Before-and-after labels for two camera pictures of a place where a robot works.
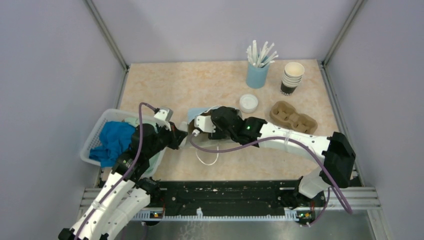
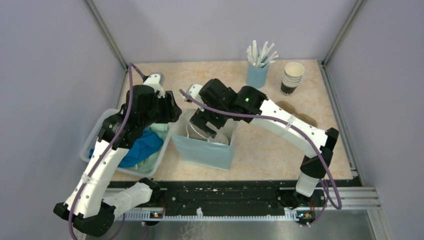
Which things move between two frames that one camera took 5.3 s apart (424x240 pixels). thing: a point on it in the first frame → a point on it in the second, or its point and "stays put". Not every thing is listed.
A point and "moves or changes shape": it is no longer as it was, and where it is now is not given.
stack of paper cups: x=292 y=76 stays put
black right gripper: x=218 y=134 → x=200 y=121
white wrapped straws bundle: x=258 y=59 stays put
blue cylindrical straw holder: x=256 y=76 stays put
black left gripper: x=176 y=135 → x=172 y=112
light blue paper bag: x=201 y=140 moves or changes shape
